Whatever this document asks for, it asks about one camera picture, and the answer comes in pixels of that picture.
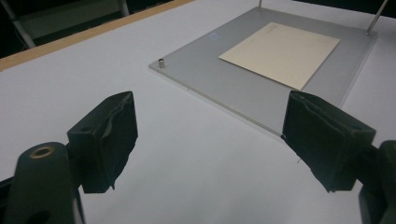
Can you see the clear acrylic picture frame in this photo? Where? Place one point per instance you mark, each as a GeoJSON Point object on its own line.
{"type": "Point", "coordinates": [218, 81]}

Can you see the painting picture card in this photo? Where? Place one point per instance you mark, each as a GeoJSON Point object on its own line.
{"type": "Point", "coordinates": [280, 53]}

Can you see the wooden table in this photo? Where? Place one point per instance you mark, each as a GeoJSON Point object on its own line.
{"type": "Point", "coordinates": [77, 35]}

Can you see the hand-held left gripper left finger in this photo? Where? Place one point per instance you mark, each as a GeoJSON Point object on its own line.
{"type": "Point", "coordinates": [99, 146]}

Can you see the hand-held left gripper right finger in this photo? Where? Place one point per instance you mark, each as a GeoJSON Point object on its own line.
{"type": "Point", "coordinates": [323, 140]}

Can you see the white metal stand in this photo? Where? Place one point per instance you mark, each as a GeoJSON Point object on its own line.
{"type": "Point", "coordinates": [26, 35]}

